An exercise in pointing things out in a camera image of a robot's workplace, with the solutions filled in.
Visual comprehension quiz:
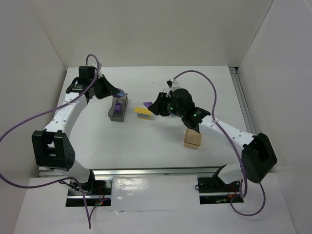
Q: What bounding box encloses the orange plastic container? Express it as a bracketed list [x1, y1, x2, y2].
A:
[183, 128, 201, 150]

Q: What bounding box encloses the yellow lego brick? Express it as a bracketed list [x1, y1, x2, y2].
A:
[134, 107, 153, 115]

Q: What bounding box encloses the aluminium rail right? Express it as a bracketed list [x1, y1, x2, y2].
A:
[229, 67, 257, 136]

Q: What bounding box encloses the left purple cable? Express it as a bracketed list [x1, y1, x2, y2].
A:
[0, 54, 103, 230]

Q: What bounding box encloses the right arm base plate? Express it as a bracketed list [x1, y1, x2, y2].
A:
[195, 177, 244, 205]

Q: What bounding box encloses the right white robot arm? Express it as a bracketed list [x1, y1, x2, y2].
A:
[148, 88, 277, 184]

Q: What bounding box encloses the aluminium rail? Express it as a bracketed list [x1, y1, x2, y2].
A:
[229, 67, 257, 136]
[39, 166, 266, 177]

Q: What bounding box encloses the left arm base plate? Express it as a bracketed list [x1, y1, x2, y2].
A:
[59, 178, 113, 207]

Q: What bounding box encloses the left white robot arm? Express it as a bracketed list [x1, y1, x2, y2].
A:
[32, 65, 124, 187]

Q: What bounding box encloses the purple lego brick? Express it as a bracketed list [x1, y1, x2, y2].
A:
[114, 103, 122, 115]

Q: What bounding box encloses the smoky grey plastic container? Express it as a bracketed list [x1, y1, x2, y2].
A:
[108, 93, 128, 122]

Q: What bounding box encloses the aluminium rail front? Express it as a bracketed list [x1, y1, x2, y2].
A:
[39, 166, 266, 177]

